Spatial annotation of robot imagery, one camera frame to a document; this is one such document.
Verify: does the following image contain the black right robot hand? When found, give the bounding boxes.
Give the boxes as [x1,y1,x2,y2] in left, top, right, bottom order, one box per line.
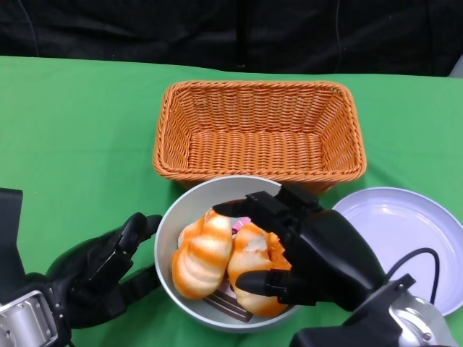
[212,186,387,312]

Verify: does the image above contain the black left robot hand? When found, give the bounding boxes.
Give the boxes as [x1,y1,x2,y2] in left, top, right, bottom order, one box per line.
[46,212,163,330]

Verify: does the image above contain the ring-shaped orange bread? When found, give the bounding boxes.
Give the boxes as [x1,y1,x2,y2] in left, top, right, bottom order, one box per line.
[226,223,293,318]

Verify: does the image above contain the pink toy cake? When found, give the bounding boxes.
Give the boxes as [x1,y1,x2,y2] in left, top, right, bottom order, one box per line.
[231,216,253,236]

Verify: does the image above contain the brown chocolate toy cake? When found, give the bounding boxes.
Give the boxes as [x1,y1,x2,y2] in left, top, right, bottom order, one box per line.
[202,288,254,322]

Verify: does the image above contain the striped shell-shaped bread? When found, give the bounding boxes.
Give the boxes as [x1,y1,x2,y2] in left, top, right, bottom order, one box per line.
[171,211,233,300]

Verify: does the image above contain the pale green bowl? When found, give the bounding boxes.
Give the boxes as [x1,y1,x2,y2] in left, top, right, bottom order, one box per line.
[154,176,301,333]

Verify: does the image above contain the lavender plate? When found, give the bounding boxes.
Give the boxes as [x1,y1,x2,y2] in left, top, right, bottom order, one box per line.
[331,187,463,318]

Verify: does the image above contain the orange wicker basket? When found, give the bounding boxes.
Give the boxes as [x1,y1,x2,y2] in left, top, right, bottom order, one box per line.
[153,80,368,196]

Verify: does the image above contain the green tablecloth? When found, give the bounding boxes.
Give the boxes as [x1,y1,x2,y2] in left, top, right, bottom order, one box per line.
[0,55,463,347]

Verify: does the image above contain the grey white object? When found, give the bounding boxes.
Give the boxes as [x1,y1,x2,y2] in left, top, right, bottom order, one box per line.
[448,53,463,79]

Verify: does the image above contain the black backdrop curtain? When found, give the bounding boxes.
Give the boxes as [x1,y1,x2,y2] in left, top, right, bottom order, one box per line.
[0,0,463,77]

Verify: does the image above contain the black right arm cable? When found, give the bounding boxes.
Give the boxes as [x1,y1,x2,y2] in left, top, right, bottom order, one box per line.
[386,247,441,304]

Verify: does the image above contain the thin grey cable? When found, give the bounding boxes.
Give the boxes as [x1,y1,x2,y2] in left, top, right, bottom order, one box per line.
[21,0,41,57]
[334,0,344,72]

